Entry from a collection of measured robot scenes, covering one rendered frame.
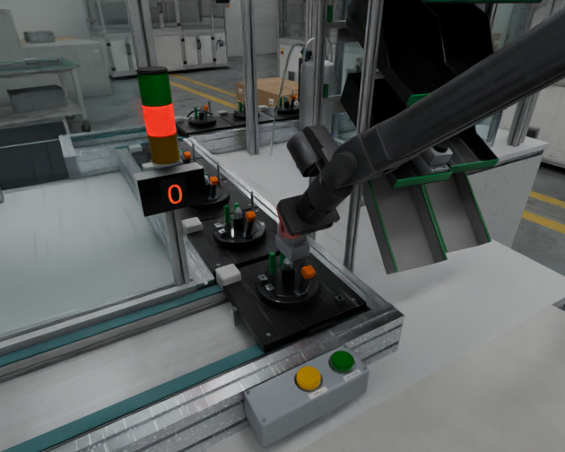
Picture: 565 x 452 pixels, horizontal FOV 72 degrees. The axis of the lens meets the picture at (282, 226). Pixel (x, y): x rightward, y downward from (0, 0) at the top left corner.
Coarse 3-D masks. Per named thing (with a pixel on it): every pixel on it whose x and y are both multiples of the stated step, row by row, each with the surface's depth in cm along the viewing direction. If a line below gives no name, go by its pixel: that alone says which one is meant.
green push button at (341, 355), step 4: (336, 352) 69; (340, 352) 69; (344, 352) 69; (348, 352) 69; (332, 356) 69; (336, 356) 69; (340, 356) 69; (344, 356) 69; (348, 356) 69; (332, 360) 68; (336, 360) 68; (340, 360) 68; (344, 360) 68; (348, 360) 68; (352, 360) 68; (332, 364) 68; (336, 364) 67; (340, 364) 67; (344, 364) 67; (348, 364) 67; (352, 364) 67; (336, 368) 67; (340, 368) 67; (344, 368) 67; (348, 368) 67
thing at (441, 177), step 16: (352, 80) 85; (384, 80) 91; (352, 96) 86; (384, 96) 95; (352, 112) 88; (384, 112) 92; (400, 176) 80; (416, 176) 81; (432, 176) 78; (448, 176) 80
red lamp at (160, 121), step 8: (144, 112) 65; (152, 112) 65; (160, 112) 65; (168, 112) 66; (144, 120) 67; (152, 120) 65; (160, 120) 65; (168, 120) 66; (152, 128) 66; (160, 128) 66; (168, 128) 67
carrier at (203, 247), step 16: (224, 208) 103; (256, 208) 118; (192, 224) 105; (208, 224) 109; (224, 224) 105; (240, 224) 101; (256, 224) 105; (272, 224) 109; (192, 240) 102; (208, 240) 102; (224, 240) 98; (240, 240) 98; (256, 240) 99; (272, 240) 102; (208, 256) 95; (224, 256) 95; (240, 256) 95; (256, 256) 95
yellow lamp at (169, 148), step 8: (152, 136) 67; (160, 136) 67; (168, 136) 67; (176, 136) 69; (152, 144) 68; (160, 144) 67; (168, 144) 68; (176, 144) 69; (152, 152) 69; (160, 152) 68; (168, 152) 68; (176, 152) 70; (152, 160) 70; (160, 160) 69; (168, 160) 69; (176, 160) 70
